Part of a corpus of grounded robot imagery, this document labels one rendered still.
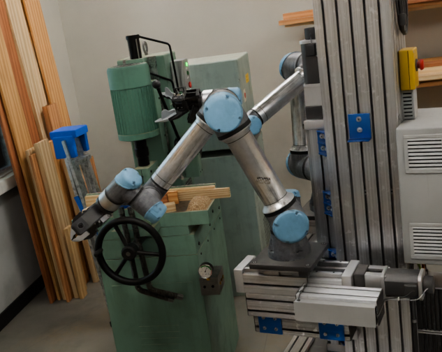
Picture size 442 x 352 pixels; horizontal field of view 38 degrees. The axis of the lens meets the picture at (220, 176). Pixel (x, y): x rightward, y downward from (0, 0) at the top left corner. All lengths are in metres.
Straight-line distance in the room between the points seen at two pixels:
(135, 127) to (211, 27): 2.44
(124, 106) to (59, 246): 1.73
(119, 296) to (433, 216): 1.38
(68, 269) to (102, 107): 1.61
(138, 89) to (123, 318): 1.00
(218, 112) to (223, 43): 3.09
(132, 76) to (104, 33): 2.61
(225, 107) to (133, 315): 1.25
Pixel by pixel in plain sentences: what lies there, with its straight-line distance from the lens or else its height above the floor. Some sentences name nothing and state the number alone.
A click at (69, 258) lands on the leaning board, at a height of 0.27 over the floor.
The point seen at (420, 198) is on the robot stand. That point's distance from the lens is 2.16.
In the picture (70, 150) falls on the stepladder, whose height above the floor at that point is 1.05.
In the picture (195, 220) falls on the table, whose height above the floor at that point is 0.86.
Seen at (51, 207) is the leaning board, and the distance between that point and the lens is 4.12.
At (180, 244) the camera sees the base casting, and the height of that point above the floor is 0.76.
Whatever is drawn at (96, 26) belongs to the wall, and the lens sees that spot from 5.24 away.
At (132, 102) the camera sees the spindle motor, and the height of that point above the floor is 1.36.
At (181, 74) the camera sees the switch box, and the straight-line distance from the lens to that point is 2.92.
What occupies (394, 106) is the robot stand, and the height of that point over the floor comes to 1.30.
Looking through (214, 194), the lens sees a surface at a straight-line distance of 2.71.
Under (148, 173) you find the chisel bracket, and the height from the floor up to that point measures 1.05.
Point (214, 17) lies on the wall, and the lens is 4.98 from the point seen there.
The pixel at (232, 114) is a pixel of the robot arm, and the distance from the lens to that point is 1.91.
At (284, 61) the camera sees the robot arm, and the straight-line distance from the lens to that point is 2.68.
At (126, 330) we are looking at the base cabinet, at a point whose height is 0.37.
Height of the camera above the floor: 1.67
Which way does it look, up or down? 14 degrees down
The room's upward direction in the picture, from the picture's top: 8 degrees counter-clockwise
